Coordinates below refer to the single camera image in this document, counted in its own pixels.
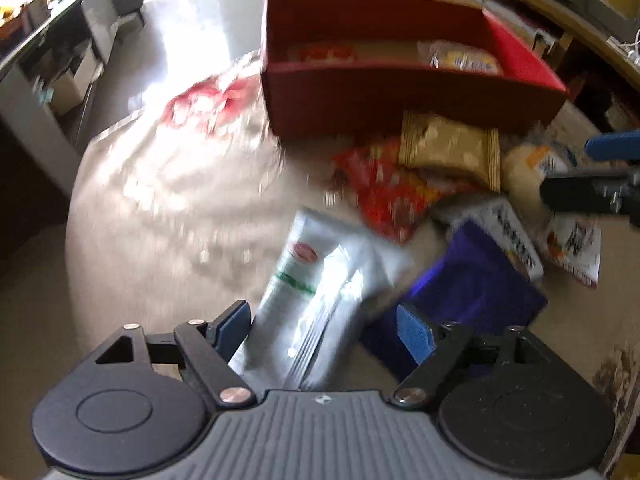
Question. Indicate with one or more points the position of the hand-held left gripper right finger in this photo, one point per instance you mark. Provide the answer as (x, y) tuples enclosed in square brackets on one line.
[(412, 332)]

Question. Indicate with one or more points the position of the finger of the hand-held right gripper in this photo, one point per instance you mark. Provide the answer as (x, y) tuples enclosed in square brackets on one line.
[(585, 192), (612, 145)]

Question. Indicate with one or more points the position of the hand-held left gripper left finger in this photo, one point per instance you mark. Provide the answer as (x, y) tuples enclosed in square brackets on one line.
[(234, 324)]

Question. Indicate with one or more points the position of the white snack packet green stripe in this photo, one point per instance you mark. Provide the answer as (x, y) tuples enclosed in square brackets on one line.
[(310, 305)]

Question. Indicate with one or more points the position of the silver wafer packet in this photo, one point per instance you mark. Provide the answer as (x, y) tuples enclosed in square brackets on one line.
[(515, 237)]

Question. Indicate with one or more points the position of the red orange snack packet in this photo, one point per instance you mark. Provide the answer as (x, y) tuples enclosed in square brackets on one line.
[(395, 195)]

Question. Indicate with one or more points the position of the red cardboard box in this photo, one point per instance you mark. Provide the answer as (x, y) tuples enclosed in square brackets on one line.
[(350, 100)]

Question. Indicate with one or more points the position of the white red printed packet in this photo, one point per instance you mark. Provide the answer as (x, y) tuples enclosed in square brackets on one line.
[(575, 250)]

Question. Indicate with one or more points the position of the white bun packet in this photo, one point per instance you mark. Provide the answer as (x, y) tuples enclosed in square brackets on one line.
[(530, 162)]

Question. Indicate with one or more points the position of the purple snack packet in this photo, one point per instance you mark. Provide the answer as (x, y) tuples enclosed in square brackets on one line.
[(470, 285)]

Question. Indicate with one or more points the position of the tan cracker packet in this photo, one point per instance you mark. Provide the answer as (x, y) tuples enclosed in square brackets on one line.
[(450, 152)]

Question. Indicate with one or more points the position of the clear wrapped bread packet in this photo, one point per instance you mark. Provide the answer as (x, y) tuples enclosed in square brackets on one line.
[(460, 57)]

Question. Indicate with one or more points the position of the dark coffee table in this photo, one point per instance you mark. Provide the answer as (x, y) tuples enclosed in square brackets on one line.
[(30, 125)]

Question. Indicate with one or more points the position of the white storage box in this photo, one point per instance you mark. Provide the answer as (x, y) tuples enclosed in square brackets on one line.
[(75, 85)]

